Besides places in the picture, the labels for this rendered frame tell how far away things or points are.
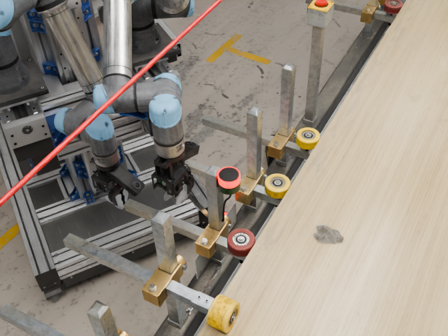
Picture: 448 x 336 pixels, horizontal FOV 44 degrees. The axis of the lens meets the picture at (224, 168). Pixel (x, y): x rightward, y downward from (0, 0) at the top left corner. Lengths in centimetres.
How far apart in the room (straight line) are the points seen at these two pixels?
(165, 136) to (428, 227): 81
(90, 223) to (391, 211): 144
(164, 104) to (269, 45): 277
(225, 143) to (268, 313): 188
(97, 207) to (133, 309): 51
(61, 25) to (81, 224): 122
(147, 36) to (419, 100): 101
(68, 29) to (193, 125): 182
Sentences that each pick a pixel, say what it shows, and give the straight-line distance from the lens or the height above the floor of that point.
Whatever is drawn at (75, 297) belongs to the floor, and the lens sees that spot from 267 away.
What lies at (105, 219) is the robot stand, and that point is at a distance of 264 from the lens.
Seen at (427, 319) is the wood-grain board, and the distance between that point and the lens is 153.
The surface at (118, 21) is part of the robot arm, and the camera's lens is 153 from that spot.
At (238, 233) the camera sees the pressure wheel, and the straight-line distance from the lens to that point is 162.
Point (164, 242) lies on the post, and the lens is 136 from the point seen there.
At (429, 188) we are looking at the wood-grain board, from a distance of 182.
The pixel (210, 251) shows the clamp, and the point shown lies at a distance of 164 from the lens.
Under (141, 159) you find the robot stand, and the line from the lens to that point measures 288.
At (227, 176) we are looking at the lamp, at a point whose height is 111.
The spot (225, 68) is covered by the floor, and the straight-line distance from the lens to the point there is 382.
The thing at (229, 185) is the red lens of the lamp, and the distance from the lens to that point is 148.
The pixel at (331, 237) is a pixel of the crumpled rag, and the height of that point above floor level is 92.
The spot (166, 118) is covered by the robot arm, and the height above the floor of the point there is 134.
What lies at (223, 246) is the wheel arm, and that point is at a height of 86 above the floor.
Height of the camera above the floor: 217
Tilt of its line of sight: 45 degrees down
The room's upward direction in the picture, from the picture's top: 3 degrees counter-clockwise
